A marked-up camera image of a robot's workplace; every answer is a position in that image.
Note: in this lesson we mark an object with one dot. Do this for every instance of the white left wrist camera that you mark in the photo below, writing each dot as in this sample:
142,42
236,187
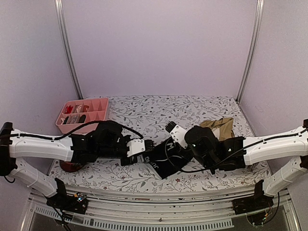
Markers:
137,146

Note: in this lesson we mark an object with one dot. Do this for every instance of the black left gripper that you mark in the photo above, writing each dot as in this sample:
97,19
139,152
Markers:
134,160

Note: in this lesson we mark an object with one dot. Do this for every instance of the right aluminium corner post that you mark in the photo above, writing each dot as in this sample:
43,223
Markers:
251,51

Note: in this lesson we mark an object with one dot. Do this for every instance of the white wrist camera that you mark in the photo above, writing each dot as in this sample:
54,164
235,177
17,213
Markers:
177,134
137,146

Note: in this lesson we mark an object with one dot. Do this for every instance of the red rolled cloth in box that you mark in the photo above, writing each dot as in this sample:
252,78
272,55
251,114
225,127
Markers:
68,109

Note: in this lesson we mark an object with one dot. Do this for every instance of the floral patterned table cloth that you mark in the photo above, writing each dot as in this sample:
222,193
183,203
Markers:
148,115

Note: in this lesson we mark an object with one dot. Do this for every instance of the aluminium corner post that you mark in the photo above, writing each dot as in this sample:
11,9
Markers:
67,50
251,51

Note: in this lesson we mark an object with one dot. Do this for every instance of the pink divided organizer box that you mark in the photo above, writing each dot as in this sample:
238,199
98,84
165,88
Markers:
95,110

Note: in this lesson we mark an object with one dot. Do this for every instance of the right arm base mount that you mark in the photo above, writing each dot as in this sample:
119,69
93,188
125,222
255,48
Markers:
252,203

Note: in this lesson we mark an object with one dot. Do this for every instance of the red patterned bowl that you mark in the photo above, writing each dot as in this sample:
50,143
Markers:
70,167

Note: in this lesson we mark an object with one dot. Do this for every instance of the tan beige underwear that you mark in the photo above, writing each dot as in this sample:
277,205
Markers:
221,128

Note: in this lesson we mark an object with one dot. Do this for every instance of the aluminium front rail frame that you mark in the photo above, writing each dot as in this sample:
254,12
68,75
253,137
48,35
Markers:
137,211

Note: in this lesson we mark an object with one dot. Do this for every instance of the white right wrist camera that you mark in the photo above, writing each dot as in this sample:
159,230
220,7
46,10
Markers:
177,134

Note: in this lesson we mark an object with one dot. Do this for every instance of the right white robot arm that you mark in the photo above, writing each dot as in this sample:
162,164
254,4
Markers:
292,144

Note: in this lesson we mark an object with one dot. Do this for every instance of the black white-striped underwear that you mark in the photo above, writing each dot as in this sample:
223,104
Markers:
167,158

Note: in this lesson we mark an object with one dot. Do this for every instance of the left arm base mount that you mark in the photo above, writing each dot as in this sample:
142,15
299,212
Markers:
77,203

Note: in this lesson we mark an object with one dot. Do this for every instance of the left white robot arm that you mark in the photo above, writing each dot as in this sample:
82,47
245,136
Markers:
16,145

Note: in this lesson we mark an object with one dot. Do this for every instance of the black rolled cloth in box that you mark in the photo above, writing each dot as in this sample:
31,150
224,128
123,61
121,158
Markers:
82,119

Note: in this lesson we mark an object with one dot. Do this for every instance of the left aluminium corner post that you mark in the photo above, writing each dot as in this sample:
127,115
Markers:
67,50

